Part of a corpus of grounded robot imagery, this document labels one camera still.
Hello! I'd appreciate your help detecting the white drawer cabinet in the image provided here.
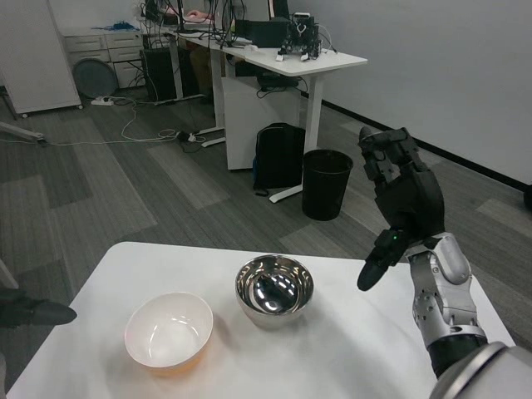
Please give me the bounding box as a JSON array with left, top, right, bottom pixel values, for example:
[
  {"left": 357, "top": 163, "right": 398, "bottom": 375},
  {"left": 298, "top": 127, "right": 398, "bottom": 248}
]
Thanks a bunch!
[{"left": 61, "top": 26, "right": 147, "bottom": 91}]

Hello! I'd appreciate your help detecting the small black legged robot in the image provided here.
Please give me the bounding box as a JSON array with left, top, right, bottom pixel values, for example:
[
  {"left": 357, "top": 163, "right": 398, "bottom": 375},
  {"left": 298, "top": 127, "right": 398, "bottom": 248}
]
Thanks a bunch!
[{"left": 275, "top": 12, "right": 324, "bottom": 64}]

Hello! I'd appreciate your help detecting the black computer tower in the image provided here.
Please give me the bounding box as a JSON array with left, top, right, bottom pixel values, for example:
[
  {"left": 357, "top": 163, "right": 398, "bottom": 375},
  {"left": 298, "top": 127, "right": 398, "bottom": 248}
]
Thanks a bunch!
[{"left": 140, "top": 44, "right": 180, "bottom": 103}]

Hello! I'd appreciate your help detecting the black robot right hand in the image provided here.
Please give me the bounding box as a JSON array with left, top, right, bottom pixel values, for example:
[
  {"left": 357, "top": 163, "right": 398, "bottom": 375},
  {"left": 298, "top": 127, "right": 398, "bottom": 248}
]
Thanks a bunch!
[{"left": 356, "top": 126, "right": 449, "bottom": 292}]

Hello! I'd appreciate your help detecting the round grey tray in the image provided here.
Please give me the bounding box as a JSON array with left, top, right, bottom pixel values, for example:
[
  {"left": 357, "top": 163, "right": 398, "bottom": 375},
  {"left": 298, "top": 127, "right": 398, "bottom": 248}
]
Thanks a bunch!
[{"left": 73, "top": 57, "right": 118, "bottom": 100}]

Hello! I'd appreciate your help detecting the grey metal frame leg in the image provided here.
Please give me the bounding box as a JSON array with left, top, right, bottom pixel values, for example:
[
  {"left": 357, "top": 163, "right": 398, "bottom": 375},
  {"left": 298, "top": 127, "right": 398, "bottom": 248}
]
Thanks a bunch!
[{"left": 0, "top": 121, "right": 52, "bottom": 147}]

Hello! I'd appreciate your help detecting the long white office desk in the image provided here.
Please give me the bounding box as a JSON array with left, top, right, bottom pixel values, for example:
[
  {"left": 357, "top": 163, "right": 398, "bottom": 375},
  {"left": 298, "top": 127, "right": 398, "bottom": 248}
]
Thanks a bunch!
[{"left": 165, "top": 29, "right": 369, "bottom": 204}]

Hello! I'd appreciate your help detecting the black box on desk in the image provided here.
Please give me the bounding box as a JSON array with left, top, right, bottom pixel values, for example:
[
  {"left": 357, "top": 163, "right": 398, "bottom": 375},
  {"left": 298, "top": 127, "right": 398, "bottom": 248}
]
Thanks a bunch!
[{"left": 237, "top": 17, "right": 291, "bottom": 48}]

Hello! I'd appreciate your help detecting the white bowl with orange outside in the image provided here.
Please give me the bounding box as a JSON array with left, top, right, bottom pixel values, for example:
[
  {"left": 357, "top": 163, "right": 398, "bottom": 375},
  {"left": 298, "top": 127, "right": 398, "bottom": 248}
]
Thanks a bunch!
[{"left": 124, "top": 291, "right": 215, "bottom": 367}]

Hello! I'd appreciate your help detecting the white floor cable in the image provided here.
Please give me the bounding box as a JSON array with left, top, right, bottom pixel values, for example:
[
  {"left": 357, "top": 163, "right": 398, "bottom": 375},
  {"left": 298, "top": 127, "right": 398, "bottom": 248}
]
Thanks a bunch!
[{"left": 48, "top": 96, "right": 185, "bottom": 147}]

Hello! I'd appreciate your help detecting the black trash can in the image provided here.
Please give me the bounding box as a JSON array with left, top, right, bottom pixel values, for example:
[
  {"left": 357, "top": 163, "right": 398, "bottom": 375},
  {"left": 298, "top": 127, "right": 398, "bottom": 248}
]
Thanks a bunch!
[{"left": 301, "top": 149, "right": 355, "bottom": 222}]

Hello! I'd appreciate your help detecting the black backpack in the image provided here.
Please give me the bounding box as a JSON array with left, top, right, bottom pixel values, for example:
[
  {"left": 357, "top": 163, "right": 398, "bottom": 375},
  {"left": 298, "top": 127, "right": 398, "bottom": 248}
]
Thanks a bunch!
[{"left": 252, "top": 121, "right": 307, "bottom": 198}]

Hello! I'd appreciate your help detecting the black under-desk cable tray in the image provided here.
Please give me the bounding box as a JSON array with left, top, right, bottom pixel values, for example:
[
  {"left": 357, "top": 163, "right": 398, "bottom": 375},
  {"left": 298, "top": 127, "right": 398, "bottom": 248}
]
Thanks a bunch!
[{"left": 255, "top": 72, "right": 301, "bottom": 91}]

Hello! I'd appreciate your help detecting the shiny metal bowl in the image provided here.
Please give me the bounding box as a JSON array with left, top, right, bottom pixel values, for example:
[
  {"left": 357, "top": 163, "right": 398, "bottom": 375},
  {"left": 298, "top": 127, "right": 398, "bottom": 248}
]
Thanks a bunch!
[{"left": 234, "top": 254, "right": 315, "bottom": 332}]

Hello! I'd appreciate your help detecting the seated person in brown trousers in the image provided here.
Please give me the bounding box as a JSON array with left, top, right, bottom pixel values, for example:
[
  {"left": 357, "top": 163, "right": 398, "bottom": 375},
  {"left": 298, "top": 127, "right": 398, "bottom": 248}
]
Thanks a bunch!
[{"left": 182, "top": 8, "right": 215, "bottom": 105}]

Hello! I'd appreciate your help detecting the white rolling board cabinet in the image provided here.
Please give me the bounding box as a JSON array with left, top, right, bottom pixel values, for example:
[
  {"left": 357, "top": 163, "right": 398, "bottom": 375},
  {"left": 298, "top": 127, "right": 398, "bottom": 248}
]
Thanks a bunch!
[{"left": 0, "top": 0, "right": 83, "bottom": 119}]

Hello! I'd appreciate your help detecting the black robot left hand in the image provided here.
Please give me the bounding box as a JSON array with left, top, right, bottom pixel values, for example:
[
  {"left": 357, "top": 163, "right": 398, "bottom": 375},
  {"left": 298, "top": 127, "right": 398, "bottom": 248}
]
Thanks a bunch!
[{"left": 0, "top": 288, "right": 79, "bottom": 330}]

